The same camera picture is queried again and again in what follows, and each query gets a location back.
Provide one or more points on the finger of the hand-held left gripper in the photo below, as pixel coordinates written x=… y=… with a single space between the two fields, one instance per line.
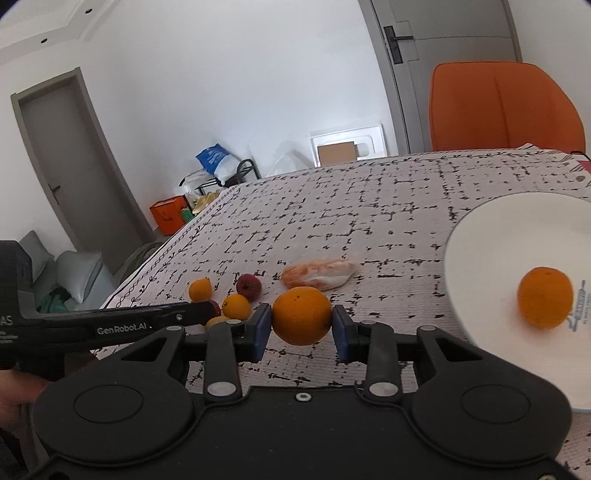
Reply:
x=194 y=311

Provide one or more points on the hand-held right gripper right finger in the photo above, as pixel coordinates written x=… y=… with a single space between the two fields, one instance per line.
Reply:
x=340 y=334

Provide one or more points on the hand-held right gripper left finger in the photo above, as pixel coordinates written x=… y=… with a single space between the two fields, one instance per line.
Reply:
x=262 y=330

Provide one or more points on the red lychee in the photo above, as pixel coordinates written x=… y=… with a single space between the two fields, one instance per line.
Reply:
x=249 y=286
x=214 y=305

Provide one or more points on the large orange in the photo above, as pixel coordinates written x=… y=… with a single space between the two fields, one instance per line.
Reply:
x=545 y=297
x=301 y=321

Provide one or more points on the white bowl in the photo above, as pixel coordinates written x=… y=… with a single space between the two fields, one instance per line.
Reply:
x=489 y=258

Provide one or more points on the person's left hand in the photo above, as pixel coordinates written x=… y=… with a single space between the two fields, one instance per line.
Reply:
x=18 y=392

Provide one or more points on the green cloth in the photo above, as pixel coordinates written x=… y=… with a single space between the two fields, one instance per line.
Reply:
x=51 y=300

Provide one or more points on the grey sofa cushion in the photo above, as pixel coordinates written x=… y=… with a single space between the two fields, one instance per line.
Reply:
x=78 y=277
x=32 y=251

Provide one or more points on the green box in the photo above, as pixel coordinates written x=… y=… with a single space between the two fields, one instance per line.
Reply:
x=187 y=216

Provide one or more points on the orange paper bag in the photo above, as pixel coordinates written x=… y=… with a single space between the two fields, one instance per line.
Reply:
x=168 y=214

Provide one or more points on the yellow slippers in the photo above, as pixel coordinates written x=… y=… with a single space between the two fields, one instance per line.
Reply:
x=205 y=199

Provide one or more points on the white black patterned tablecloth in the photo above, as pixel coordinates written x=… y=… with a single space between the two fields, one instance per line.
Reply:
x=369 y=207

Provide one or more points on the black metal rack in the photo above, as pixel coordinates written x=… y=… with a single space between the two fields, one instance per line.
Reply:
x=242 y=171

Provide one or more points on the blue white plastic bag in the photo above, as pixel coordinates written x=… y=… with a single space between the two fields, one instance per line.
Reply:
x=213 y=159

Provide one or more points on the translucent plastic bag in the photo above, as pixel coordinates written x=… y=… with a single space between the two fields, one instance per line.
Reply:
x=286 y=159

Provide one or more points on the brown cardboard piece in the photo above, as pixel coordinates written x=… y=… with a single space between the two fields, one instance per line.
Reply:
x=336 y=154

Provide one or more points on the white foam packaging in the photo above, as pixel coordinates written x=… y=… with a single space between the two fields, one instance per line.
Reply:
x=364 y=136

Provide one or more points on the orange chair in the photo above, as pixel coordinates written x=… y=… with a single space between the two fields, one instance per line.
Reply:
x=498 y=106

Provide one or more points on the grey door with frame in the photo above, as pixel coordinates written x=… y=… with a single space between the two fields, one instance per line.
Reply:
x=69 y=161

